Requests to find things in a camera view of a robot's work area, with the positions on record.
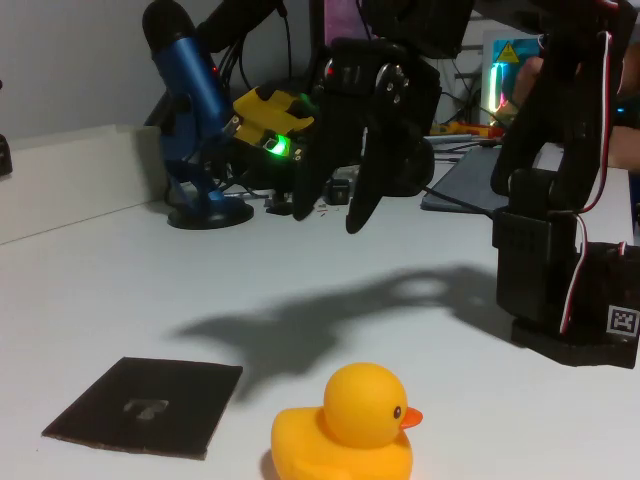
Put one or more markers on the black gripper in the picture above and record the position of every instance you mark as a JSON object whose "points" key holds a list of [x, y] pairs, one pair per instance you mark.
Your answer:
{"points": [[361, 100]]}

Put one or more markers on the yellow rubber duck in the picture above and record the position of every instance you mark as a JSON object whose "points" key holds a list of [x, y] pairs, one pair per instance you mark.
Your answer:
{"points": [[360, 400]]}

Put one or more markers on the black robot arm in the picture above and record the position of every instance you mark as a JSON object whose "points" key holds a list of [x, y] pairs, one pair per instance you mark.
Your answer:
{"points": [[530, 260]]}

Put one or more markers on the person's forearm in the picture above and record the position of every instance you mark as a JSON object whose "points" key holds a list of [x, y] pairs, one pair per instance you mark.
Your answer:
{"points": [[631, 67]]}

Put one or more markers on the black cardboard square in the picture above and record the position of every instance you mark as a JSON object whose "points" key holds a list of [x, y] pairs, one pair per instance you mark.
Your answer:
{"points": [[150, 385]]}

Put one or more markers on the person's hand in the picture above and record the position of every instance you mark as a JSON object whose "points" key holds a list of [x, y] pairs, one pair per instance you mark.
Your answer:
{"points": [[530, 80], [627, 147]]}

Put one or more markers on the small grey box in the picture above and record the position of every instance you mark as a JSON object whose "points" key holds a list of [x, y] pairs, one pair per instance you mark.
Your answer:
{"points": [[347, 174]]}

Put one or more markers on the small black cube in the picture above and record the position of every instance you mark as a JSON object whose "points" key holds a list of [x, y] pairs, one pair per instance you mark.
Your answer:
{"points": [[338, 192]]}

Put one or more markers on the small copper pins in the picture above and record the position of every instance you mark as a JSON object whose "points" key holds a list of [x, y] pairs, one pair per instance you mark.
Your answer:
{"points": [[322, 212]]}

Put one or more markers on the small black stand base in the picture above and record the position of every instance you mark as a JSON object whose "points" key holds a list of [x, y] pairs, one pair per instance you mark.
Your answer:
{"points": [[280, 209]]}

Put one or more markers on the black moulded plastic part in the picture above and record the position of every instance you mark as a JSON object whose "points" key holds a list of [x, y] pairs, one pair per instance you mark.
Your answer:
{"points": [[420, 170]]}

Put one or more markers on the black audio equipment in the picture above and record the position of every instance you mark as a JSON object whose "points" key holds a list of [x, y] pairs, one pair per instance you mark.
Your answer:
{"points": [[260, 172]]}

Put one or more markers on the grey desk mat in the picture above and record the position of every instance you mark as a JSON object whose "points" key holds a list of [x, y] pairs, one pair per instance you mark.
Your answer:
{"points": [[465, 180]]}

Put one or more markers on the blue desktop microphone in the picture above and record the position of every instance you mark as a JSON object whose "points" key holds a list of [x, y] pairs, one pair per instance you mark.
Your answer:
{"points": [[195, 85]]}

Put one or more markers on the yellow warning triangle sticker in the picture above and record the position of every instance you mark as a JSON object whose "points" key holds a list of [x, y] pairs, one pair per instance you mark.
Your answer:
{"points": [[508, 55]]}

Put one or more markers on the white fiducial tag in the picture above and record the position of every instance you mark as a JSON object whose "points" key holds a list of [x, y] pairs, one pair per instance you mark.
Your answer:
{"points": [[622, 320]]}

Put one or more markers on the black glasses case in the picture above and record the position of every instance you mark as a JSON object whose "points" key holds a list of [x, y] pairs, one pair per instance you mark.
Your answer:
{"points": [[4, 157]]}

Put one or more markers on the white enclosure with window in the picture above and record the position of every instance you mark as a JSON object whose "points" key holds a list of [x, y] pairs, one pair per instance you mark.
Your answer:
{"points": [[487, 50]]}

